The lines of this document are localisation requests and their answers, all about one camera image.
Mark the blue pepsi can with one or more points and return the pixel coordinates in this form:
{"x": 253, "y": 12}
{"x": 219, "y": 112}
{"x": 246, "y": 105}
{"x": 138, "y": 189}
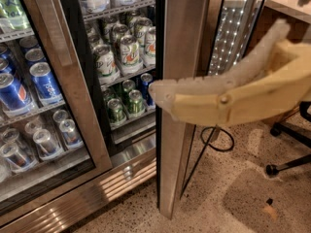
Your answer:
{"x": 15, "y": 96}
{"x": 45, "y": 83}

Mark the front 7up can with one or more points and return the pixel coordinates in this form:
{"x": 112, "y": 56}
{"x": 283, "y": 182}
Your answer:
{"x": 130, "y": 55}

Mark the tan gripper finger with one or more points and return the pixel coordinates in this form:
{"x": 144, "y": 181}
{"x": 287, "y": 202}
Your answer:
{"x": 272, "y": 79}

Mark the fridge glass door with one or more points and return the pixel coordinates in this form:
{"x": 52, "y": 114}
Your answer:
{"x": 187, "y": 32}
{"x": 51, "y": 31}

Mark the leftmost 7up can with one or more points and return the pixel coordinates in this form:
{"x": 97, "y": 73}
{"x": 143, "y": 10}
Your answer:
{"x": 105, "y": 64}

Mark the stainless fridge base grille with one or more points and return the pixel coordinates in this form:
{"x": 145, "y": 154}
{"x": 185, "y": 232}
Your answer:
{"x": 132, "y": 167}

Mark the green can lower shelf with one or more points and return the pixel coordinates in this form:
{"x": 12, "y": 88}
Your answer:
{"x": 135, "y": 103}

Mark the blue can lower shelf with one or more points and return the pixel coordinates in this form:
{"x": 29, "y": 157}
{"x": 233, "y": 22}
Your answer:
{"x": 146, "y": 80}

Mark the silver can bottom left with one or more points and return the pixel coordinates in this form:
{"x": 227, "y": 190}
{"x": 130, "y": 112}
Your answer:
{"x": 47, "y": 146}

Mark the leftmost green can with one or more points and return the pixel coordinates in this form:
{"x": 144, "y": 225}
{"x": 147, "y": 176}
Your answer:
{"x": 116, "y": 113}

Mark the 7up can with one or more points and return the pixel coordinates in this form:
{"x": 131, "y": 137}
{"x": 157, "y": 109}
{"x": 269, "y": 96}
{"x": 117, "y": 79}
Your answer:
{"x": 150, "y": 45}
{"x": 130, "y": 55}
{"x": 105, "y": 64}

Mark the left blue pepsi can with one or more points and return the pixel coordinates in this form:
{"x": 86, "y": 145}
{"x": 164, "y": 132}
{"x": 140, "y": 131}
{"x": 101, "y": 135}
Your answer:
{"x": 15, "y": 96}

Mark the front blue pepsi can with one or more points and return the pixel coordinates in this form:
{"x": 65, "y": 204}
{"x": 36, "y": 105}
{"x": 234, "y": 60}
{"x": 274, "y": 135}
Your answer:
{"x": 45, "y": 83}

